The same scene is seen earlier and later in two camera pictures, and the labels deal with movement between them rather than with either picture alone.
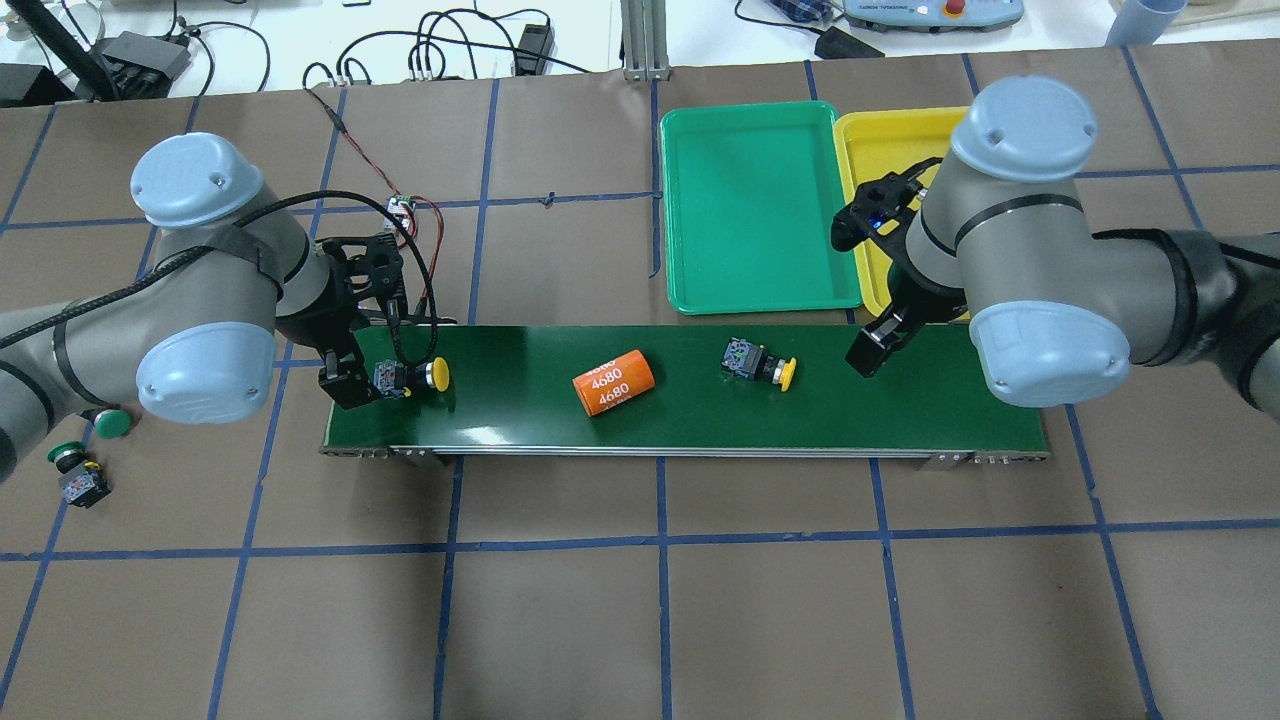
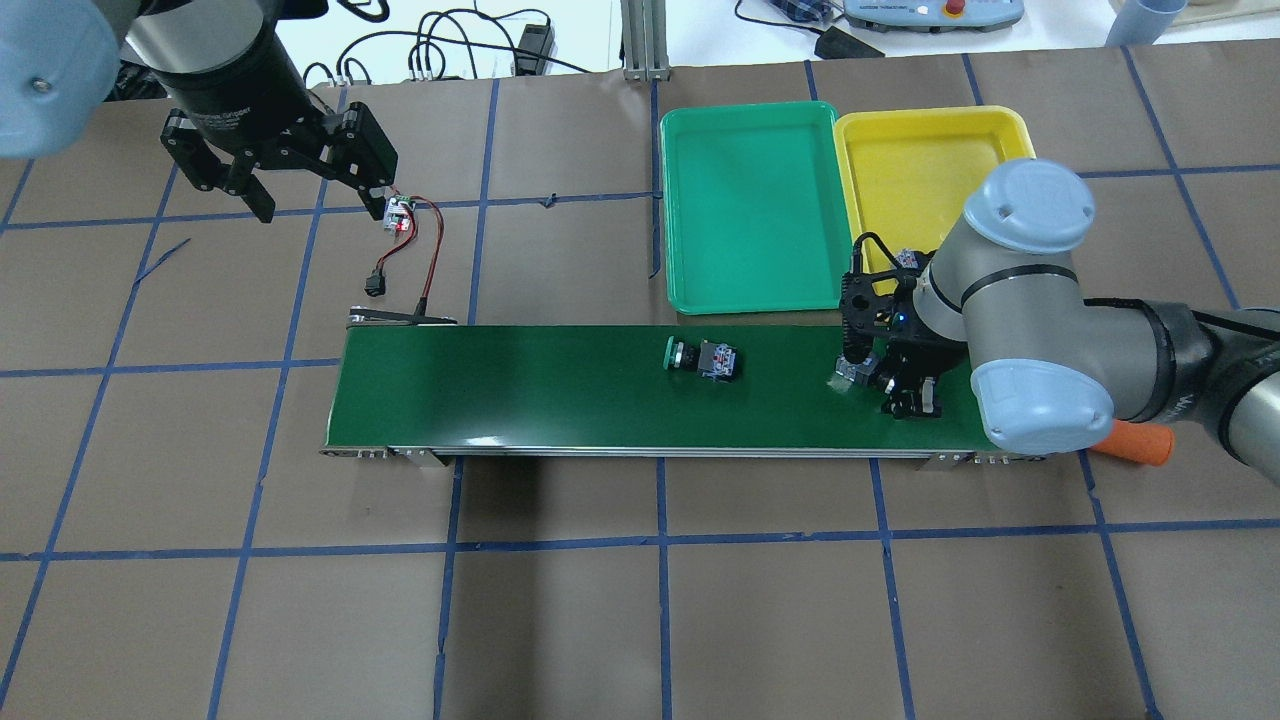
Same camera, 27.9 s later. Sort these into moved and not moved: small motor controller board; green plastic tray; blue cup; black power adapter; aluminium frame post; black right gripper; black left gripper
Moved: black left gripper; black right gripper
Not moved: green plastic tray; black power adapter; small motor controller board; blue cup; aluminium frame post
